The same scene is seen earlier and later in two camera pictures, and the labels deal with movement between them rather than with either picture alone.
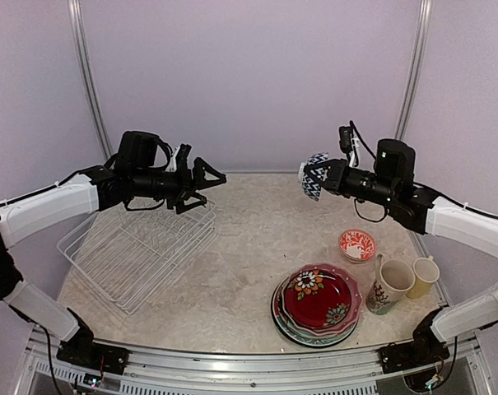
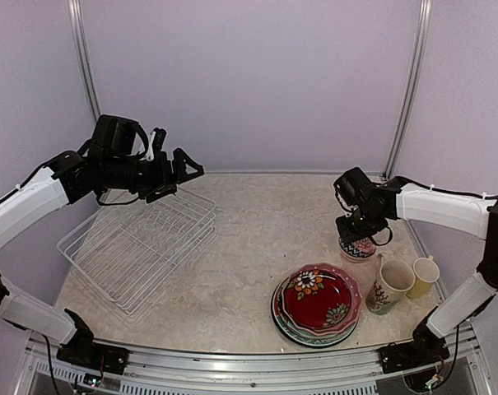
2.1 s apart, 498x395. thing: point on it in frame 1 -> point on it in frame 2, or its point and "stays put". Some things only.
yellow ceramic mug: x=426 y=273 stays put
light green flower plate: x=308 y=333 stays put
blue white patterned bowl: x=312 y=189 -> x=351 y=251
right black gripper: x=336 y=179 -> x=349 y=235
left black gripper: x=186 y=187 -> x=164 y=178
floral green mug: x=393 y=278 stays put
